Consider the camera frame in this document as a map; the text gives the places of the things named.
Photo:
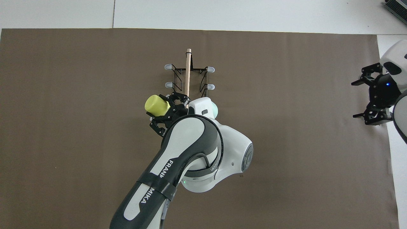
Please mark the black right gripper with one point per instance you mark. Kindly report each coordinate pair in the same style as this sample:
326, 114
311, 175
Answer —
384, 92

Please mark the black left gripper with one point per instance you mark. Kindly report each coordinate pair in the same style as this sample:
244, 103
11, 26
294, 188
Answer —
176, 113

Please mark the yellow plastic cup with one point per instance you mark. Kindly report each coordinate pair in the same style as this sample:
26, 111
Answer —
157, 105

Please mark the pale green plastic cup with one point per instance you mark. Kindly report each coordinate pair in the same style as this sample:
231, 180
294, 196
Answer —
215, 109

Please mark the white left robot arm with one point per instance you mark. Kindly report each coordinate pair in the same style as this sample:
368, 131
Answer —
190, 143

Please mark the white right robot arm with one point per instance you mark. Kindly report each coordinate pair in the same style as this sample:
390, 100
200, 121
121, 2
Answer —
392, 54

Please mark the dark grey ribbed device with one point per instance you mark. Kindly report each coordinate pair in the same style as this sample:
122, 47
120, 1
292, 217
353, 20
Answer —
397, 6

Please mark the brown paper table mat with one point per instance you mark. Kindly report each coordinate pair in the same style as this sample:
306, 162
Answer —
79, 159

